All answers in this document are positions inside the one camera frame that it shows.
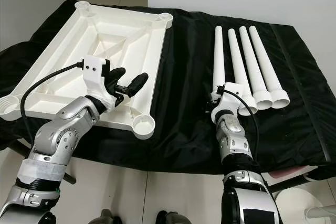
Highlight white plastic table leg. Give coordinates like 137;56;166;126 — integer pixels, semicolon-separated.
213;26;225;92
239;26;274;110
227;28;258;116
248;25;290;109

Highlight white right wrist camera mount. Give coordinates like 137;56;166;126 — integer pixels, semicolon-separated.
210;82;245;125

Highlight black table cloth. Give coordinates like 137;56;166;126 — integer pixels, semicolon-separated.
0;0;336;175

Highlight white plastic table top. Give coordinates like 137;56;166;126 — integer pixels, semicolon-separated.
0;1;174;140

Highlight black metal table leg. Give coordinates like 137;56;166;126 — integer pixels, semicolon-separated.
268;174;318;193
61;172;79;185

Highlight dark robot right foot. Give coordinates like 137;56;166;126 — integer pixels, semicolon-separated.
155;210;191;224

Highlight dark robot left foot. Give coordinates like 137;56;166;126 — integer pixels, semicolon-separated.
99;209;125;224

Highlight white round floor fan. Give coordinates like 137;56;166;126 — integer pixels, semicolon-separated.
276;187;336;224

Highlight dark robot foot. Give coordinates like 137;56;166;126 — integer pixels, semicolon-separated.
99;209;125;224
155;210;191;224

